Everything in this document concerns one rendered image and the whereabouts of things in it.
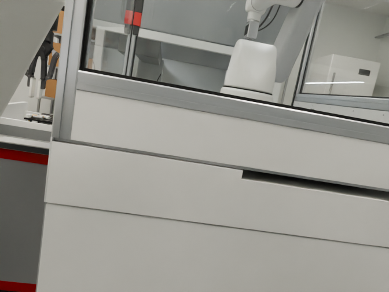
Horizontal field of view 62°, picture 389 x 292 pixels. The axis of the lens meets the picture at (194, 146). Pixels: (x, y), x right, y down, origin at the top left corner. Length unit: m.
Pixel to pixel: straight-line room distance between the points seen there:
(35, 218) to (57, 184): 0.82
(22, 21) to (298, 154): 0.59
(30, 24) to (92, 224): 0.47
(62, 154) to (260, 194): 0.44
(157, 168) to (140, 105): 0.14
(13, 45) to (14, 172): 1.10
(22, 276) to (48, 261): 0.87
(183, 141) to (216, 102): 0.11
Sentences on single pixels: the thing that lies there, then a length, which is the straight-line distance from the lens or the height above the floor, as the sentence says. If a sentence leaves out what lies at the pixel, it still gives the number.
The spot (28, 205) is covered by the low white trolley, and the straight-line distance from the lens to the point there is 1.55.
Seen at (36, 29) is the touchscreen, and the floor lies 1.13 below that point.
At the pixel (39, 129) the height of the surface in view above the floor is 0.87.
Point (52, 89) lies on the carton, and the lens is 5.37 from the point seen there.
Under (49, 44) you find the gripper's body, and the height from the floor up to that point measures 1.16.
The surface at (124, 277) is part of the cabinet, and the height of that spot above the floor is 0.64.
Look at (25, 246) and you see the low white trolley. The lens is 1.63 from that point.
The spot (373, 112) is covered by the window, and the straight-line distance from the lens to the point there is 0.86.
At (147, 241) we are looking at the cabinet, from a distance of 0.77.
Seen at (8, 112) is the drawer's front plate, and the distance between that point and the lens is 1.34.
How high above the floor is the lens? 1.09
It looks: 9 degrees down
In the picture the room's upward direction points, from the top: 10 degrees clockwise
